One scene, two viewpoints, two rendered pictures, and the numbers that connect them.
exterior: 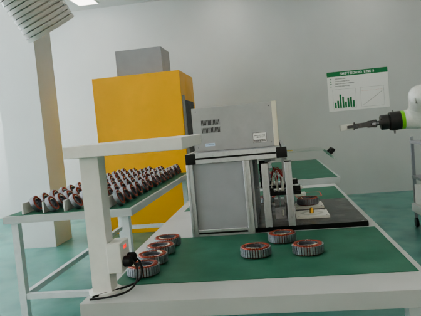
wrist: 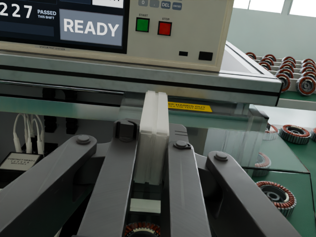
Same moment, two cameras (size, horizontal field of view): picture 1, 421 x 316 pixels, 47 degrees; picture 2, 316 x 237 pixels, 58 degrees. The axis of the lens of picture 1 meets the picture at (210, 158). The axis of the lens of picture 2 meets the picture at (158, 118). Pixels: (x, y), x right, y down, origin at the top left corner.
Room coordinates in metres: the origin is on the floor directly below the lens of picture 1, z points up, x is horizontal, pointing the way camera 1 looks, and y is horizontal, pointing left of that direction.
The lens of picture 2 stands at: (2.41, -0.85, 1.24)
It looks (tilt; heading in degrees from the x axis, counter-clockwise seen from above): 25 degrees down; 79
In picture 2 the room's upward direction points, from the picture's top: 7 degrees clockwise
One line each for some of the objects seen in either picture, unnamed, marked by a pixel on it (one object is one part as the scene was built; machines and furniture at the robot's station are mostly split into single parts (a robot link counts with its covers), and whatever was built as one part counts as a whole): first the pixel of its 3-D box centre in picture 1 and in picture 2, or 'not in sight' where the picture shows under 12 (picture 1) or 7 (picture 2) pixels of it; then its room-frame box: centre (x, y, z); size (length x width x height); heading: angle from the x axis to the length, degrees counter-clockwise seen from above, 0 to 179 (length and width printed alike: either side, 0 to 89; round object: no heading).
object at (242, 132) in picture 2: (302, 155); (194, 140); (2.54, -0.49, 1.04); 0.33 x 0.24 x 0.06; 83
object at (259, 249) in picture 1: (255, 250); not in sight; (1.71, -0.13, 0.77); 0.11 x 0.11 x 0.04
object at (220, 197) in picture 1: (220, 199); not in sight; (2.09, -0.03, 0.91); 0.28 x 0.03 x 0.32; 83
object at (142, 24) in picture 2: not in sight; (142, 25); (2.46, -0.35, 1.18); 0.02 x 0.01 x 0.02; 173
